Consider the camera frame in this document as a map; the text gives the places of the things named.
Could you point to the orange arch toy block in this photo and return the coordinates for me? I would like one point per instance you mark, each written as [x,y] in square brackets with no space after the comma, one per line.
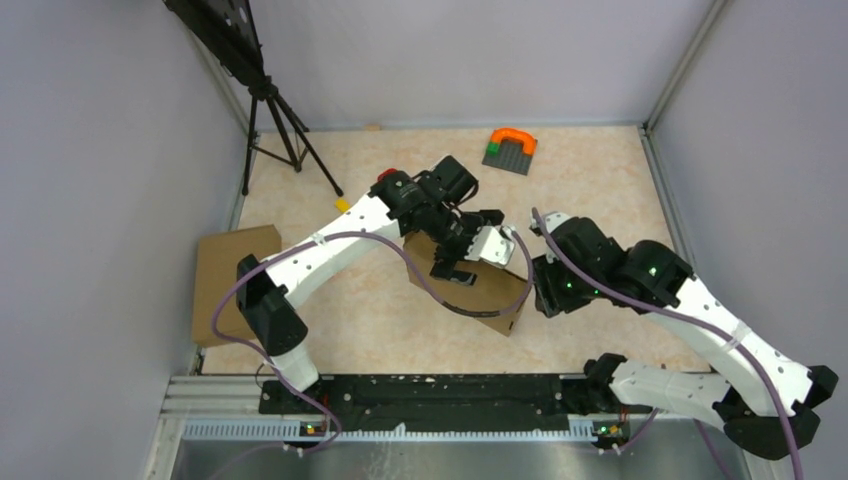
[527,142]

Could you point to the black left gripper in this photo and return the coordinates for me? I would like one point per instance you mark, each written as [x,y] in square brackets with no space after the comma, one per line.
[444,266]

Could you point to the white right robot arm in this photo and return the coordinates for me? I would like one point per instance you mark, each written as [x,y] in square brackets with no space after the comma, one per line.
[761,399]

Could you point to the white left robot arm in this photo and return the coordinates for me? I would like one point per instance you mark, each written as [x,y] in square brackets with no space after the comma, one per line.
[273,289]

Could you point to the small folded cardboard box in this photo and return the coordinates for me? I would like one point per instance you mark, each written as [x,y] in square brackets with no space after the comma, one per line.
[217,257]

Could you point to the aluminium front rail frame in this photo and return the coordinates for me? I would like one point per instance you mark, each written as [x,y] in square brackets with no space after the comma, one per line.
[210,428]

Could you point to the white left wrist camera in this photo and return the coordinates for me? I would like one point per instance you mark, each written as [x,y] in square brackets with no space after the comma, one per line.
[493,245]

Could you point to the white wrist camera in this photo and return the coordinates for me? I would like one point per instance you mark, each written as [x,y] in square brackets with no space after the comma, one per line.
[493,245]
[548,222]

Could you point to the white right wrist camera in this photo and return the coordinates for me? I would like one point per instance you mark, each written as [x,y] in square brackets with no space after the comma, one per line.
[548,222]

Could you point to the black tripod stand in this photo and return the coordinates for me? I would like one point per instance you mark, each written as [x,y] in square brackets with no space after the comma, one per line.
[228,30]

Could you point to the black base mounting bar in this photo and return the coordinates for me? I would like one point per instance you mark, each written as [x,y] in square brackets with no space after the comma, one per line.
[492,403]

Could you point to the red oval plastic block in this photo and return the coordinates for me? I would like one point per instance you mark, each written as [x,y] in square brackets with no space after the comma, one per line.
[386,173]

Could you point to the grey lego base plate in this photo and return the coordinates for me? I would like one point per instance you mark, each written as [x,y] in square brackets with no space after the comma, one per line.
[510,158]

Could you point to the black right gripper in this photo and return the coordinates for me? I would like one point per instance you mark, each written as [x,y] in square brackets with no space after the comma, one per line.
[549,299]

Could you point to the large cardboard box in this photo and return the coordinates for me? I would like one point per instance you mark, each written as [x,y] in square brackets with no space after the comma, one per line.
[491,289]

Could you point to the yellow rectangular block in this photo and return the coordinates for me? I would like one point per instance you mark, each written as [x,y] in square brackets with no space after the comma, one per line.
[342,205]

